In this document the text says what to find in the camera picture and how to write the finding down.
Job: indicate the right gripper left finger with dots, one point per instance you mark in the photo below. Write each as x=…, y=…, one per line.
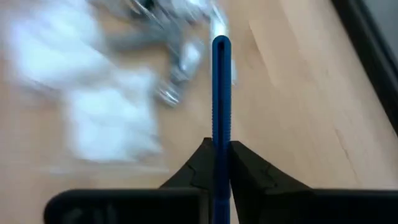
x=140, y=208

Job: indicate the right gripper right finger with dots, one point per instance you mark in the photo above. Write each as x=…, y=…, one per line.
x=295, y=208

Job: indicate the clear bag of cotton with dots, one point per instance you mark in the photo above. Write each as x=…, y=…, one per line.
x=53, y=46
x=109, y=124

